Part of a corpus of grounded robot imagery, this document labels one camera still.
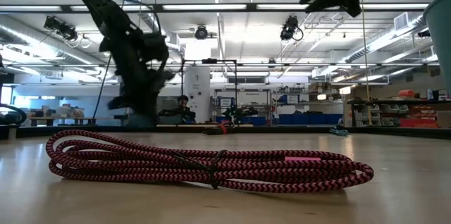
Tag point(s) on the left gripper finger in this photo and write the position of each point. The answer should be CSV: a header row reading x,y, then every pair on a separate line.
x,y
125,100
148,100

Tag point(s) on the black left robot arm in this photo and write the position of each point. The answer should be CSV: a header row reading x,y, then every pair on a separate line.
x,y
98,5

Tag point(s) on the person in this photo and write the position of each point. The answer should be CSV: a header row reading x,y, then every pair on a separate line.
x,y
184,109

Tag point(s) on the white pillar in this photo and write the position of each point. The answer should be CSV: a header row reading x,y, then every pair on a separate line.
x,y
199,83

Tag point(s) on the background wooden table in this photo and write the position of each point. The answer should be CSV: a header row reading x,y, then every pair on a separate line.
x,y
70,119

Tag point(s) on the small blue storage bin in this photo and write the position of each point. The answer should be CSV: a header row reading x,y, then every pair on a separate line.
x,y
255,120

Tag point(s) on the blue storage bin row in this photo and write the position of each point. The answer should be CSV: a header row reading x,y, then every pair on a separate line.
x,y
310,119

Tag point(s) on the black storage shelf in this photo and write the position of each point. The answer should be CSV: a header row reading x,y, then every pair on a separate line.
x,y
387,101

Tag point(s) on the orange storage bins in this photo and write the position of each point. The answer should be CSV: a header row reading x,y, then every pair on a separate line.
x,y
419,122

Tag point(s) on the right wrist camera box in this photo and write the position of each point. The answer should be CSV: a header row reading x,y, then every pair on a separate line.
x,y
352,5

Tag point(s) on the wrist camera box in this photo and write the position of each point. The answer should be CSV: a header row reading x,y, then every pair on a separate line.
x,y
352,5
155,46

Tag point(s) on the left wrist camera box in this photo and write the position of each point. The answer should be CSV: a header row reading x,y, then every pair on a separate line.
x,y
155,46

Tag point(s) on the black metal frame stand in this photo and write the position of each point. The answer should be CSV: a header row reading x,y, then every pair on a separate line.
x,y
209,61

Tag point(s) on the round black ceiling camera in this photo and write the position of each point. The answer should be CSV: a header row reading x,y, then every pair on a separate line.
x,y
201,33

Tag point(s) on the black overhead frame bar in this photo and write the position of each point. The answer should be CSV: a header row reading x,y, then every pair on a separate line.
x,y
211,6

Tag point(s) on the white wall sign board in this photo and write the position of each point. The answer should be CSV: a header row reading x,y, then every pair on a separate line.
x,y
253,98

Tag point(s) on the black table border rail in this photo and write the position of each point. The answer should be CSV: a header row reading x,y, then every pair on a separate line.
x,y
387,131

